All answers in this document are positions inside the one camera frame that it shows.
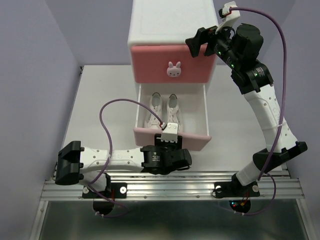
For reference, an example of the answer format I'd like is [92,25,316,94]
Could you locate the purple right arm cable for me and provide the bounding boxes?
[217,6,287,217]

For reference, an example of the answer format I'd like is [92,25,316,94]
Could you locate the white sneaker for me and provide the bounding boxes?
[165,93,183,133]
[143,92,165,131]

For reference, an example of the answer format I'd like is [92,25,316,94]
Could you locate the aluminium mounting rail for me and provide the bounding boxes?
[41,171,306,201]

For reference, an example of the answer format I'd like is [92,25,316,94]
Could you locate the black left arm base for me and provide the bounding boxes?
[81,182,128,200]

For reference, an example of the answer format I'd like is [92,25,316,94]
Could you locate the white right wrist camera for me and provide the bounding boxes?
[215,1,241,33]

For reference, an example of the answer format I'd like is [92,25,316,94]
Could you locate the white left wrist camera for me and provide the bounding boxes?
[160,122,179,143]

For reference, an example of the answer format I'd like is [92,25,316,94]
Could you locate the light pink drawer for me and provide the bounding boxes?
[138,83,212,151]

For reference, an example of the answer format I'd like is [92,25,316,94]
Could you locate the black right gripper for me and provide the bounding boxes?
[184,20,241,70]

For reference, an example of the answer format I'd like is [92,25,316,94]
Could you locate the white shoe cabinet frame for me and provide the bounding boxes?
[126,0,221,91]

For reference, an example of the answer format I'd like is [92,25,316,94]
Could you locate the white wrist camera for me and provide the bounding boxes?
[160,122,179,143]
[215,1,241,33]

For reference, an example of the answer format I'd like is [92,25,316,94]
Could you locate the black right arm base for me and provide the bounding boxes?
[211,181,260,199]

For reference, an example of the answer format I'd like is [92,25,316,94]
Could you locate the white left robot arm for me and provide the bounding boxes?
[54,134,192,197]

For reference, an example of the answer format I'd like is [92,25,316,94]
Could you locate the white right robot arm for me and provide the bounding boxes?
[185,23,308,195]

